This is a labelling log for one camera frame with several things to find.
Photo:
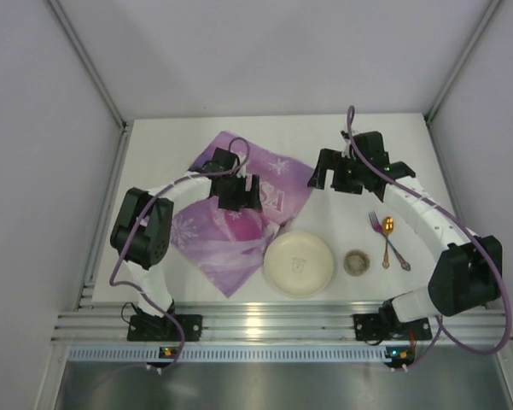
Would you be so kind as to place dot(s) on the white slotted cable duct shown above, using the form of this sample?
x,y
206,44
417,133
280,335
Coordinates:
x,y
199,353

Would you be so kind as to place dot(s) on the gold metal spoon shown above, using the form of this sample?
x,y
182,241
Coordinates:
x,y
387,228

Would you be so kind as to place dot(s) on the purple Elsa cloth placemat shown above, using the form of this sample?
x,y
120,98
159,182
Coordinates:
x,y
228,246

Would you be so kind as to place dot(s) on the iridescent metal fork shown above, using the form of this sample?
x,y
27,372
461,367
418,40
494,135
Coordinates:
x,y
376,225

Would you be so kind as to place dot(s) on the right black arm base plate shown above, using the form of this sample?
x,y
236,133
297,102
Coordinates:
x,y
371,328

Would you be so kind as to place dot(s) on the aluminium corner post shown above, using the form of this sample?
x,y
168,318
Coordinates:
x,y
461,61
60,14

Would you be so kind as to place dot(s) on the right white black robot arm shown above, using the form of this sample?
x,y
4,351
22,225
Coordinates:
x,y
466,266

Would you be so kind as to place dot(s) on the small glass cup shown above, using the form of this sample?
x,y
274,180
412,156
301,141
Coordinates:
x,y
356,262

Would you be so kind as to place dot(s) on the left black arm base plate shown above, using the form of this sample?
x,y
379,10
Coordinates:
x,y
148,328

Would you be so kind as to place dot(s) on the right aluminium corner post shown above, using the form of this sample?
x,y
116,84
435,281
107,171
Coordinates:
x,y
461,61

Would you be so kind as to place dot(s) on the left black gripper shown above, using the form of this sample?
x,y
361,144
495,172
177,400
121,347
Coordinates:
x,y
242,196

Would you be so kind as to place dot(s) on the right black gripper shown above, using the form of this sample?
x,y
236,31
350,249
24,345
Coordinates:
x,y
337,169

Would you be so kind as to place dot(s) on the left aluminium corner post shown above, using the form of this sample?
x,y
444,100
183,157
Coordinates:
x,y
60,14

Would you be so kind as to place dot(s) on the cream round plate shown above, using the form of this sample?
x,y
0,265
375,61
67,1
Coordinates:
x,y
298,264

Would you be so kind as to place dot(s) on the aluminium mounting rail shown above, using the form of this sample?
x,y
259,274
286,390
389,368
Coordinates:
x,y
255,322

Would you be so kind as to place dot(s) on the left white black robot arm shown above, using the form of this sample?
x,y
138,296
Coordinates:
x,y
143,226

